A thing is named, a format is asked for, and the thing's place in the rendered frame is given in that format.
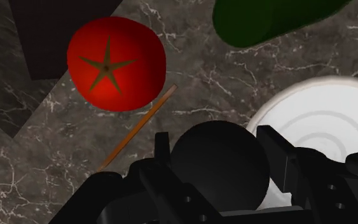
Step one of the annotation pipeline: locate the black round object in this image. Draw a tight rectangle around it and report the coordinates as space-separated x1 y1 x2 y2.
170 120 271 213

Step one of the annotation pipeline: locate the red tomato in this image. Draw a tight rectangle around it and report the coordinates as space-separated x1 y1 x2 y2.
66 16 167 113

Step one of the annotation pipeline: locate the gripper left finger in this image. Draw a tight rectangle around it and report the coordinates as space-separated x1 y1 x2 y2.
48 131 226 224

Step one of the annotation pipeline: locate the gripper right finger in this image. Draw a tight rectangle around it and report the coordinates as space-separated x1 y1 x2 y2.
256 125 358 224

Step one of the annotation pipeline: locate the white round plate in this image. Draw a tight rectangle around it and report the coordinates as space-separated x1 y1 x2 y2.
246 76 358 211

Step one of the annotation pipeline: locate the thin orange stick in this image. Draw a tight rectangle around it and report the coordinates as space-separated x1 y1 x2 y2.
96 83 179 172

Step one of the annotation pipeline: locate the dark green rounded object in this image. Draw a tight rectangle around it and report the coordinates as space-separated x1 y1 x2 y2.
212 0 353 49

